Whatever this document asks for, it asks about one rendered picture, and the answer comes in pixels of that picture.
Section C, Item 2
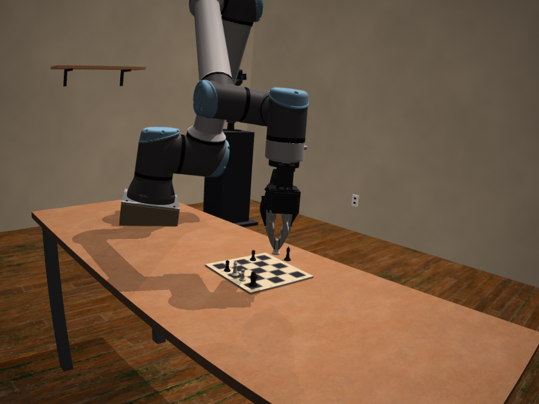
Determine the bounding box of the white chess bishop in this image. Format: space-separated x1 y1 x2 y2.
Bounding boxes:
231 260 239 277

